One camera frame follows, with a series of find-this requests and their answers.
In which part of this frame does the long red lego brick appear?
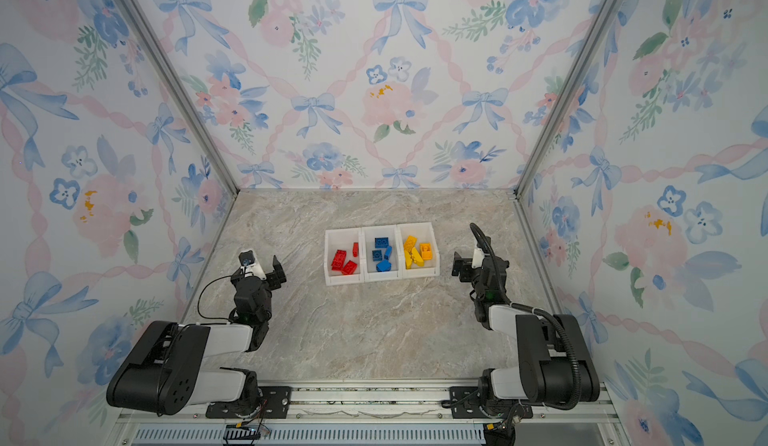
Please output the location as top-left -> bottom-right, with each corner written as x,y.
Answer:
342,261 -> 358,275

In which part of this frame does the white three-compartment bin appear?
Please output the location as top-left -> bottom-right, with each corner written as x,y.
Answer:
323,222 -> 440,286

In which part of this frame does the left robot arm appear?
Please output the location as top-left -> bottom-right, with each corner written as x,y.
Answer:
106,250 -> 287,419

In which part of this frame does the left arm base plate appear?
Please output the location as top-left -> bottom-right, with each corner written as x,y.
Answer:
205,386 -> 293,420

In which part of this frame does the long yellow lego brick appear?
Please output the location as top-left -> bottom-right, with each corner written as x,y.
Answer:
404,236 -> 418,253

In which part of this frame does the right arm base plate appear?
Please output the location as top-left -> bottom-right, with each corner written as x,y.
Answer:
441,386 -> 533,422

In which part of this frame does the yellow printed lego piece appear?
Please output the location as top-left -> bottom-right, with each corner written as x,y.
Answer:
420,242 -> 433,261

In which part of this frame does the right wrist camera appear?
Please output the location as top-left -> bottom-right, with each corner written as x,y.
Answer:
471,246 -> 485,269

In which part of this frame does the red lego brick front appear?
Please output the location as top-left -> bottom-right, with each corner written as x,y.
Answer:
330,249 -> 347,271

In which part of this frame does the black corrugated cable conduit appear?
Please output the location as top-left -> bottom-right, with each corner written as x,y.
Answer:
469,222 -> 583,411

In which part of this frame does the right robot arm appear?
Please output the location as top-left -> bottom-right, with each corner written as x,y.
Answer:
446,249 -> 601,417

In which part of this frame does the aluminium mounting rail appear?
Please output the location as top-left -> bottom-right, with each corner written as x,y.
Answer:
105,379 -> 629,445

